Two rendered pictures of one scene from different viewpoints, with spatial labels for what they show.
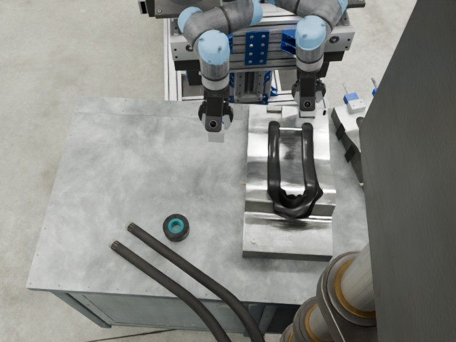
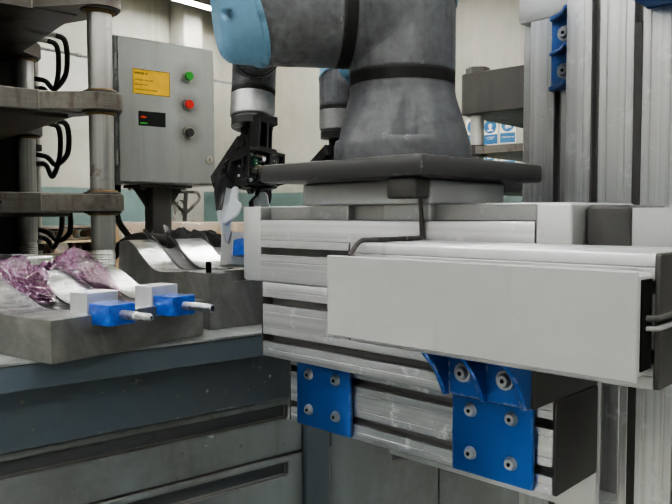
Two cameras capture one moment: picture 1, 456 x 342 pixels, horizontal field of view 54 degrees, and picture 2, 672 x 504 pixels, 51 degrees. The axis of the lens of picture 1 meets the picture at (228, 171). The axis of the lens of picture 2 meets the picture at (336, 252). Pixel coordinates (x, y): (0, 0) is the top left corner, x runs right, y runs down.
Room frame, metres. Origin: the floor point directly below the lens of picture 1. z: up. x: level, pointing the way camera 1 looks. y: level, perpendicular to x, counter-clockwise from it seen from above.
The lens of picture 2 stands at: (1.88, -0.93, 0.98)
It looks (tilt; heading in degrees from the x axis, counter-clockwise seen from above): 3 degrees down; 138
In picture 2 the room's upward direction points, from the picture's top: straight up
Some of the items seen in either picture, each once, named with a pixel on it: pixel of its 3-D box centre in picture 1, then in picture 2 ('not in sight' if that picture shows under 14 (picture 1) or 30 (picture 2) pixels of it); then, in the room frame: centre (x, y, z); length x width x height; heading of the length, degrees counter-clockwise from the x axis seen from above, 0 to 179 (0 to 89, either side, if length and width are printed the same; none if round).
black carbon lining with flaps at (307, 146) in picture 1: (293, 163); (206, 249); (0.68, -0.20, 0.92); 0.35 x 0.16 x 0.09; 177
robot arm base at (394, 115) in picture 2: not in sight; (402, 119); (1.34, -0.35, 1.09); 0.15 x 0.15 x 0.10
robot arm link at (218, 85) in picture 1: (214, 76); (339, 122); (0.80, 0.04, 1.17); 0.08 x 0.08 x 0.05
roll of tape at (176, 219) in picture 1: (176, 227); not in sight; (0.51, 0.16, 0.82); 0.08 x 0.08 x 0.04
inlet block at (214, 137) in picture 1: (217, 120); not in sight; (0.83, 0.03, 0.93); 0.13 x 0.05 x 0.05; 177
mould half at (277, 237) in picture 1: (288, 175); (207, 273); (0.66, -0.19, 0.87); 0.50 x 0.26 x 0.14; 177
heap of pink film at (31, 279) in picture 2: not in sight; (34, 269); (0.73, -0.54, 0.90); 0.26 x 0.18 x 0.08; 14
